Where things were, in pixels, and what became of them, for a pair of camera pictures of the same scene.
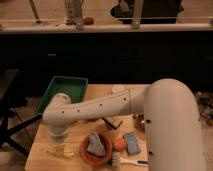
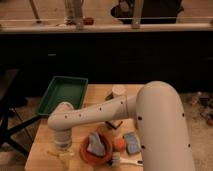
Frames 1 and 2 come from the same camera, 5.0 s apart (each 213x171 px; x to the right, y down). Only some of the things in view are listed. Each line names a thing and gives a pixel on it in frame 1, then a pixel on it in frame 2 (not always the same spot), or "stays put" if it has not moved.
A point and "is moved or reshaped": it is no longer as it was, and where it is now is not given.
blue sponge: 132,144 stays put
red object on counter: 88,21 stays put
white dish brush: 117,160 stays put
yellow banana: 67,154 is moved or reshaped
